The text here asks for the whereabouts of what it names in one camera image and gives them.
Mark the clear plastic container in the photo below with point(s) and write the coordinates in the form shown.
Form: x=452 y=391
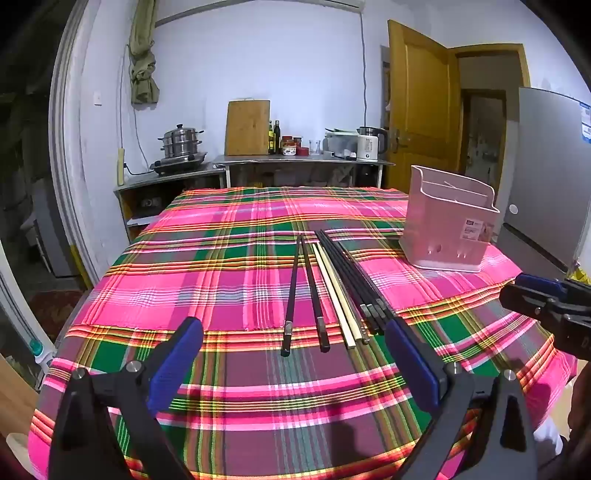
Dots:
x=339 y=143

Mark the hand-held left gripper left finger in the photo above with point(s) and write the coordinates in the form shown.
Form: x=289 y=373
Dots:
x=173 y=369

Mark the white door frame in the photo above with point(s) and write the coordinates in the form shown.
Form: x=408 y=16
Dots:
x=69 y=184

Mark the plastic bottle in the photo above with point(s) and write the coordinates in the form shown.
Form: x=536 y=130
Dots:
x=39 y=350

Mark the pink plaid tablecloth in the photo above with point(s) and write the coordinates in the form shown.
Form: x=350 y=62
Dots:
x=231 y=277

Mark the pink plastic utensil holder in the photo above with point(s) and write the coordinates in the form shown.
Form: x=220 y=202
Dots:
x=443 y=230

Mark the steel counter table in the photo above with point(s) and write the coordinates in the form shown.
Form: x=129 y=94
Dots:
x=295 y=159

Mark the gas stove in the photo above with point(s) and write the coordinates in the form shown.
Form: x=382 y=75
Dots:
x=178 y=165

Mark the low steel cabinet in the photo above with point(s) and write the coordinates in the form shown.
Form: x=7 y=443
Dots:
x=166 y=182

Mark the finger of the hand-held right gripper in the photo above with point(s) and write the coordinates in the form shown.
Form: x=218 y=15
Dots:
x=545 y=282
x=526 y=301

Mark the olive green curtain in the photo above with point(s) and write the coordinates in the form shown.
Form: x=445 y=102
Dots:
x=143 y=69

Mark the glass cup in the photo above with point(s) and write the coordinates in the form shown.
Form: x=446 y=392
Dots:
x=315 y=146

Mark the yellow wooden door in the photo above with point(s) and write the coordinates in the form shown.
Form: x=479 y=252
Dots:
x=420 y=106

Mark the white electric kettle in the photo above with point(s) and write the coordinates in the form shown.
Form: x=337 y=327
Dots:
x=368 y=146

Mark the yellow power strip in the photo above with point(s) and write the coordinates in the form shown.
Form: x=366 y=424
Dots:
x=122 y=170

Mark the black chopstick silver band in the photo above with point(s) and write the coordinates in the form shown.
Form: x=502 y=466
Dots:
x=291 y=295
x=314 y=295

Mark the grey refrigerator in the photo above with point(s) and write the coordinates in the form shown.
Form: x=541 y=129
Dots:
x=545 y=175

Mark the wooden door frame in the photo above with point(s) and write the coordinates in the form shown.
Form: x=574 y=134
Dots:
x=489 y=50

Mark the steel steamer pot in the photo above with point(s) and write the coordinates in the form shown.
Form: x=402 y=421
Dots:
x=181 y=143

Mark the black chopstick grey end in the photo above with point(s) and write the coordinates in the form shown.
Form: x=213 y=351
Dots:
x=364 y=286
x=357 y=286
x=342 y=286
x=351 y=286

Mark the red lid jar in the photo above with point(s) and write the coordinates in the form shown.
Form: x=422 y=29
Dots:
x=289 y=146

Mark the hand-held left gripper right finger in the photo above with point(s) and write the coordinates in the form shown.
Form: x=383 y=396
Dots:
x=411 y=364

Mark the wooden cutting board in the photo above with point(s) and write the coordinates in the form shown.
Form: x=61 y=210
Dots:
x=247 y=129

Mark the beige chopstick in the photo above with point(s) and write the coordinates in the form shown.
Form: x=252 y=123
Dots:
x=330 y=295
x=337 y=295

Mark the dark oil bottle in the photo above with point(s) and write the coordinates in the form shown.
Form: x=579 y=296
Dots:
x=277 y=138
x=271 y=141

